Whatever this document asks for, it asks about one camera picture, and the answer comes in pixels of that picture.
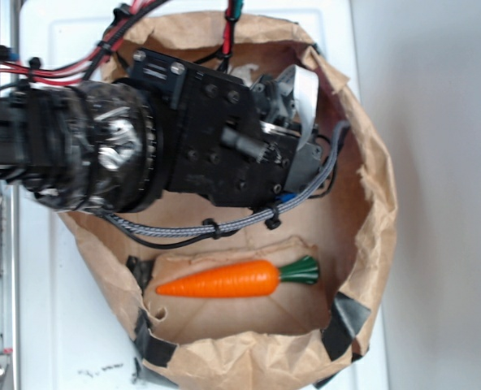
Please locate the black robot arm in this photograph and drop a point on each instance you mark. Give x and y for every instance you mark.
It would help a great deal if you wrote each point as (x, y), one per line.
(91, 147)

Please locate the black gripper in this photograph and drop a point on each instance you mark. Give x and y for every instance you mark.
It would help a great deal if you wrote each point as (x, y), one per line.
(210, 140)

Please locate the aluminium frame rail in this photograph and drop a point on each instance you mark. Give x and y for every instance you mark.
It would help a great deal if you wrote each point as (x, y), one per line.
(9, 283)

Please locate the brown paper bag tray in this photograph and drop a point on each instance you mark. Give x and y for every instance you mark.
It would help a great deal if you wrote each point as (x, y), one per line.
(300, 334)

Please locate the white paper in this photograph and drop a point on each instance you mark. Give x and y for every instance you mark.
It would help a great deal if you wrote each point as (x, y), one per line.
(244, 72)

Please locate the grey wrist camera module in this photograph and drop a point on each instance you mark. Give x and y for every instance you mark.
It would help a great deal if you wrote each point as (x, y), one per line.
(293, 109)

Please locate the orange plastic toy carrot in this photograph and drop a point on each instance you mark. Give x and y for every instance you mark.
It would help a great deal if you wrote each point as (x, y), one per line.
(255, 278)

